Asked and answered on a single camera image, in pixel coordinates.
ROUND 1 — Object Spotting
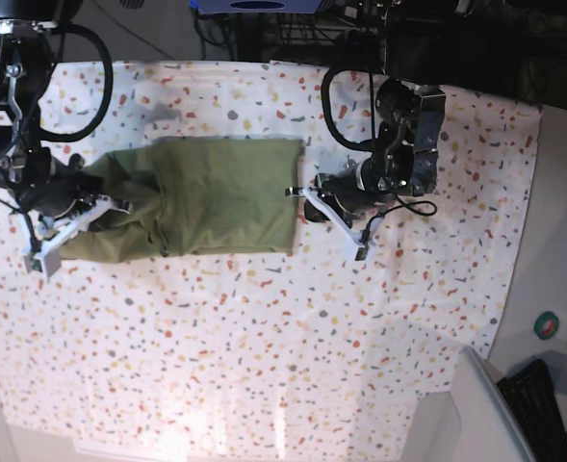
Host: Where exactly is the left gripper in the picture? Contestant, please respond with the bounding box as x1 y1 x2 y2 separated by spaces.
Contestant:
303 158 394 223

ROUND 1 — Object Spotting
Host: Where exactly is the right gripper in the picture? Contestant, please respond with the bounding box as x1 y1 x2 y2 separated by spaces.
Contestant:
11 151 132 218

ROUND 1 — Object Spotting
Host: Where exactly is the green t-shirt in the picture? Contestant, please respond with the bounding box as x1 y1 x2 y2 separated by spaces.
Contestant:
61 138 304 264

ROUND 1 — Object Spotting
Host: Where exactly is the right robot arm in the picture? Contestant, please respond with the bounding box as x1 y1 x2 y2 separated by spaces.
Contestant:
0 1 114 218

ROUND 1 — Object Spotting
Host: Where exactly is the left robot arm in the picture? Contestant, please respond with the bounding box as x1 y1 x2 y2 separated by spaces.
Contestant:
301 1 567 226

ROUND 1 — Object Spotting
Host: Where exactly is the terrazzo pattern white tablecloth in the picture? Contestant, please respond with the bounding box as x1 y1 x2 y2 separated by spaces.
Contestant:
0 88 543 461

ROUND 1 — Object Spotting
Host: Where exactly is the blue box at top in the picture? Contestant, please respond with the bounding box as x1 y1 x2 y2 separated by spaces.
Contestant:
189 0 334 14

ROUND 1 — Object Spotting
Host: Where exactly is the green tape roll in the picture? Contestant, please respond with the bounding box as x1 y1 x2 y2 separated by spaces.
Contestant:
533 311 560 341

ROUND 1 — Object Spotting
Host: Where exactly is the grey plastic bin right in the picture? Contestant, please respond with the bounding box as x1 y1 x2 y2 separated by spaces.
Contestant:
451 347 535 462

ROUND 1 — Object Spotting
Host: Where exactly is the black keyboard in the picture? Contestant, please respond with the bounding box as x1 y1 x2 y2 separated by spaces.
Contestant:
497 359 567 462

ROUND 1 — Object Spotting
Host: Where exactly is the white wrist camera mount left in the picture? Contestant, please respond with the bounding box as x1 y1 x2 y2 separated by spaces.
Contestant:
285 187 374 262

